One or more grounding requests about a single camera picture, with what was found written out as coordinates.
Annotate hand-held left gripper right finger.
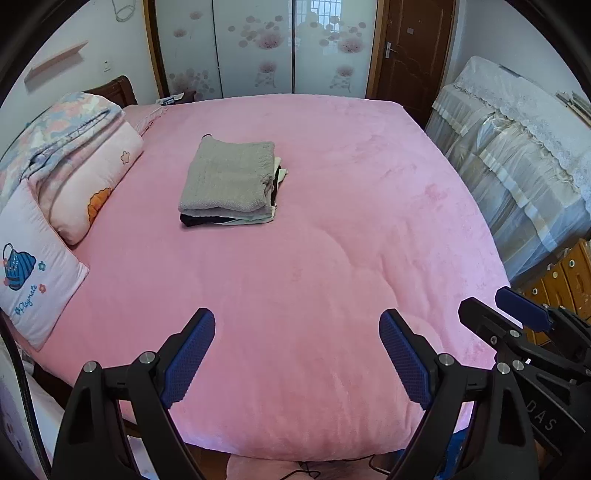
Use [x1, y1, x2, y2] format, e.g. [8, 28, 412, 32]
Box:
[379, 308, 541, 480]

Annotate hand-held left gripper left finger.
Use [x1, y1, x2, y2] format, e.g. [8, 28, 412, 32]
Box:
[52, 308, 216, 480]

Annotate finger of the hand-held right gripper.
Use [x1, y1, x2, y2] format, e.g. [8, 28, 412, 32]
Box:
[458, 296, 550, 365]
[495, 286, 591, 365]

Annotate grey knitted cardigan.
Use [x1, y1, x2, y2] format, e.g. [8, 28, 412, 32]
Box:
[178, 134, 278, 221]

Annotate orange wooden drawer cabinet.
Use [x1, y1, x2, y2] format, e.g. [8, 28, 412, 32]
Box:
[519, 237, 591, 347]

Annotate blue object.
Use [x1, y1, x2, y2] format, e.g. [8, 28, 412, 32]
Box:
[438, 429, 468, 480]

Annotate person's pink clothing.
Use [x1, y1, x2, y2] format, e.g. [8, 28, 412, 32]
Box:
[228, 455, 398, 480]

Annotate white lace covered furniture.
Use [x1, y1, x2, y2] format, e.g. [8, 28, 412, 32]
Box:
[425, 55, 591, 282]

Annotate pink bed blanket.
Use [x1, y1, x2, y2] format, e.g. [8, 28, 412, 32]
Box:
[32, 93, 511, 462]

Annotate pink pillow with bag print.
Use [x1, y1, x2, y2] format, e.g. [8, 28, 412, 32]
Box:
[0, 178, 90, 352]

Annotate pink pillow with orange print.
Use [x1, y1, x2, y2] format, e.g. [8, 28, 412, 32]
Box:
[28, 121, 145, 245]

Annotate green and black garment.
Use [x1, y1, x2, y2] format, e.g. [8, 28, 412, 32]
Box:
[180, 157, 291, 228]

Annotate floral folded blanket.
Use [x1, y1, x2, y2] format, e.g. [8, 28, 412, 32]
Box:
[0, 91, 126, 204]

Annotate brown wooden door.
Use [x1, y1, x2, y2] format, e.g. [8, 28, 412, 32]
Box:
[367, 0, 458, 127]

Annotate wooden headboard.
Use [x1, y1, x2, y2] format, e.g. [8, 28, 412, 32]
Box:
[81, 75, 139, 108]

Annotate floral sliding wardrobe doors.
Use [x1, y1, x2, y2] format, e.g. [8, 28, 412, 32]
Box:
[143, 0, 386, 100]

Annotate thin black cord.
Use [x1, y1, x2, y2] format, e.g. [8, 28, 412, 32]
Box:
[281, 457, 393, 480]

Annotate black cable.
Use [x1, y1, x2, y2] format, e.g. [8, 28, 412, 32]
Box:
[0, 318, 51, 480]

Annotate wooden wall shelf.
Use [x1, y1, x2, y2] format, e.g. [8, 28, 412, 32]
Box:
[24, 41, 89, 86]

